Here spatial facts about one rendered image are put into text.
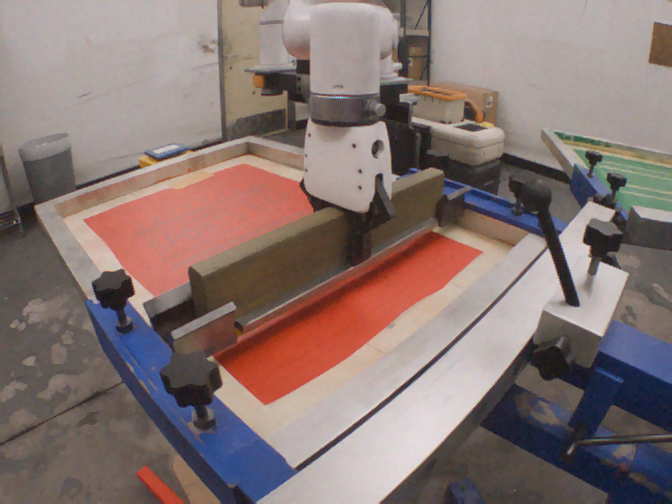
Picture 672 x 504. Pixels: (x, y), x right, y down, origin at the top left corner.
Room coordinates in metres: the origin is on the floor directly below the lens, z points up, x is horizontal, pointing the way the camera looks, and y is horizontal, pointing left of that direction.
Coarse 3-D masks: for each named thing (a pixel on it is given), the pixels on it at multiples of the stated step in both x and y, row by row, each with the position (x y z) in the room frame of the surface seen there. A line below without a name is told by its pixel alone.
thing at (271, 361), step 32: (160, 192) 0.83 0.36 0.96; (96, 224) 0.68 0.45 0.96; (128, 224) 0.68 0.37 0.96; (128, 256) 0.56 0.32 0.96; (160, 288) 0.47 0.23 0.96; (352, 288) 0.48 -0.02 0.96; (288, 320) 0.41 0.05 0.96; (320, 320) 0.41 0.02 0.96; (352, 320) 0.41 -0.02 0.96; (384, 320) 0.41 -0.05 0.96; (224, 352) 0.35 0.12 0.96; (256, 352) 0.36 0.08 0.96; (288, 352) 0.36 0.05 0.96; (320, 352) 0.36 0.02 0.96; (352, 352) 0.36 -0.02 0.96; (256, 384) 0.31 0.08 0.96; (288, 384) 0.31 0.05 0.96
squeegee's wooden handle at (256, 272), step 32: (416, 192) 0.57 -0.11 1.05; (288, 224) 0.44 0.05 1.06; (320, 224) 0.45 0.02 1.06; (352, 224) 0.48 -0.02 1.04; (384, 224) 0.52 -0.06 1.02; (416, 224) 0.58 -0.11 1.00; (224, 256) 0.37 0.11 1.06; (256, 256) 0.38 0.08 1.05; (288, 256) 0.41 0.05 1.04; (320, 256) 0.45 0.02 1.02; (192, 288) 0.36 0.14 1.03; (224, 288) 0.35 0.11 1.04; (256, 288) 0.38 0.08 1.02; (288, 288) 0.41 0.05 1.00
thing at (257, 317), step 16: (432, 224) 0.59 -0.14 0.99; (400, 240) 0.53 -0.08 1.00; (336, 272) 0.45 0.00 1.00; (352, 272) 0.46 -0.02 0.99; (304, 288) 0.42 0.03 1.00; (320, 288) 0.43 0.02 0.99; (272, 304) 0.39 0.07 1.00; (288, 304) 0.39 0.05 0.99; (240, 320) 0.36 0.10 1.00; (256, 320) 0.36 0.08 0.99
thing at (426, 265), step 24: (240, 168) 0.96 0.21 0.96; (192, 192) 0.82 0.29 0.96; (216, 192) 0.81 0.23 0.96; (288, 192) 0.80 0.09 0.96; (432, 240) 0.61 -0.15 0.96; (384, 264) 0.54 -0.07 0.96; (408, 264) 0.54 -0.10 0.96; (432, 264) 0.54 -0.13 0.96; (456, 264) 0.54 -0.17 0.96; (360, 288) 0.48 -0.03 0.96; (384, 288) 0.48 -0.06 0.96; (408, 288) 0.48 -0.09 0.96; (432, 288) 0.48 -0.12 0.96
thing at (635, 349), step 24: (624, 336) 0.26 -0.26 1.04; (648, 336) 0.25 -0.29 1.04; (600, 360) 0.24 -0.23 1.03; (624, 360) 0.23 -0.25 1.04; (648, 360) 0.22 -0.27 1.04; (576, 384) 0.25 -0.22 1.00; (624, 384) 0.22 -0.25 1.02; (648, 384) 0.20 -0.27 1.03; (624, 408) 0.21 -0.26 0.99; (648, 408) 0.20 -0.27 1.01
